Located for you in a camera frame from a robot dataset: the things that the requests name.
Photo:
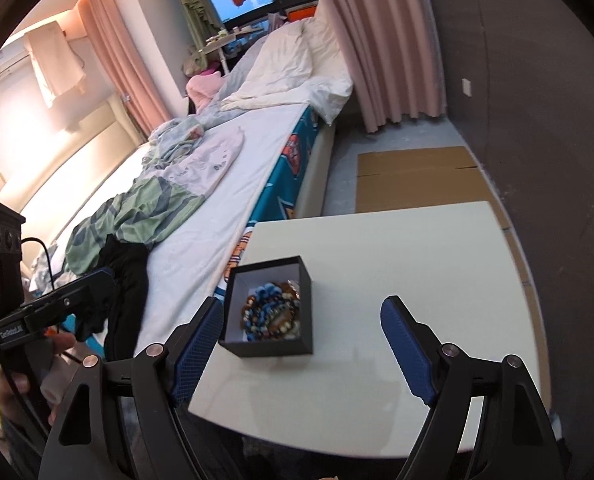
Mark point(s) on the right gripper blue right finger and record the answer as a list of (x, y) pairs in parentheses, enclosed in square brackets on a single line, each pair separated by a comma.
[(405, 338)]

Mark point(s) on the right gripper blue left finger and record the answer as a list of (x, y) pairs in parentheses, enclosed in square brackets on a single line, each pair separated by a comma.
[(191, 347)]

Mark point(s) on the black square jewelry box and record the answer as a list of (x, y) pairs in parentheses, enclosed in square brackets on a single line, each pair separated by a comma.
[(268, 310)]

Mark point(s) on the person's left hand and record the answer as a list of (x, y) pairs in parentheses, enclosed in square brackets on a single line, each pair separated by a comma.
[(14, 386)]

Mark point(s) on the white low table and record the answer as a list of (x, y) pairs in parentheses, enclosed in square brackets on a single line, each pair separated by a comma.
[(452, 268)]

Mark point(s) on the black garment on bed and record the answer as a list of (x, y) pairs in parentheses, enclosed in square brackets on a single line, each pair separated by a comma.
[(128, 262)]

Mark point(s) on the green grey patterned garment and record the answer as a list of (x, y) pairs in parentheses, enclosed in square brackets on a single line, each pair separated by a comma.
[(150, 211)]

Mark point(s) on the brown cardboard floor sheet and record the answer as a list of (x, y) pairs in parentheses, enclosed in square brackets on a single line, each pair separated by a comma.
[(444, 176)]

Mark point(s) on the white printed t-shirt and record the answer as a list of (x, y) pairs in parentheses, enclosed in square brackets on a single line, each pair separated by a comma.
[(201, 171)]

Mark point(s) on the light blue crumpled garment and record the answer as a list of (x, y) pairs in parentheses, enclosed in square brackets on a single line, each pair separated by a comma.
[(172, 141)]

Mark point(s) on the bed with white blanket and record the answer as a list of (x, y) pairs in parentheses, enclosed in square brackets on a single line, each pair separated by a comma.
[(280, 152)]

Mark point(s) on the white hanging cloth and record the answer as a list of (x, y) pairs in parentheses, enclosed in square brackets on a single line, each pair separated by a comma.
[(55, 66)]

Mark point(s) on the pink plush toy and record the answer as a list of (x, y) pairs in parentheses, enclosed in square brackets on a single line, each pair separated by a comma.
[(202, 88)]

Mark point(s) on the pink curtain far left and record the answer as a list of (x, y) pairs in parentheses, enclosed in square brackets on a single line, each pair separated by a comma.
[(126, 47)]

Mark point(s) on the white duvet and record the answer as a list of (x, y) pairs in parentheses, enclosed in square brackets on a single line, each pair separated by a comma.
[(326, 91)]

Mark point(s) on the white pillow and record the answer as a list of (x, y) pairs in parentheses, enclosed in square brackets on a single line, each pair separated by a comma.
[(284, 63)]

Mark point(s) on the small white side table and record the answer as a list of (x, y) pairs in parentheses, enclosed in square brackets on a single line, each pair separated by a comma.
[(219, 42)]

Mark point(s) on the pink curtain near bed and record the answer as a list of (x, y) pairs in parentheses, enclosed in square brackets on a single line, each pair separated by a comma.
[(392, 52)]

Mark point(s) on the white wall socket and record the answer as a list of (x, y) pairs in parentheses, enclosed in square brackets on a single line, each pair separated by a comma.
[(467, 87)]

